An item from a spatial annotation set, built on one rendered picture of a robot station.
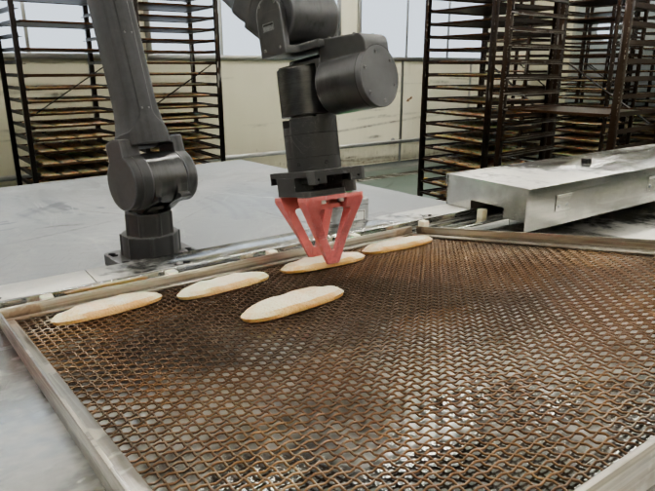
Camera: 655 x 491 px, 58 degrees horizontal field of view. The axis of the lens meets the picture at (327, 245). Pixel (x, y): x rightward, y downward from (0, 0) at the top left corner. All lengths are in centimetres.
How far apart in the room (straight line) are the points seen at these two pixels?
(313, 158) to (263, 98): 521
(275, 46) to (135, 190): 32
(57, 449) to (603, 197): 104
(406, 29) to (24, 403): 660
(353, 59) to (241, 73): 515
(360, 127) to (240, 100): 145
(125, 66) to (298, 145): 35
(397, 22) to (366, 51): 621
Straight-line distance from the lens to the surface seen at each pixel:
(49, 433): 33
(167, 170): 87
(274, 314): 45
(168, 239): 90
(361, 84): 55
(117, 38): 90
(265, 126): 584
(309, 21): 62
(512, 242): 69
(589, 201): 116
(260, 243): 86
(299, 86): 61
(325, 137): 61
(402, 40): 682
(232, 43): 566
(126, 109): 88
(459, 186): 110
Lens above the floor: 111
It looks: 17 degrees down
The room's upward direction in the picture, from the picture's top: straight up
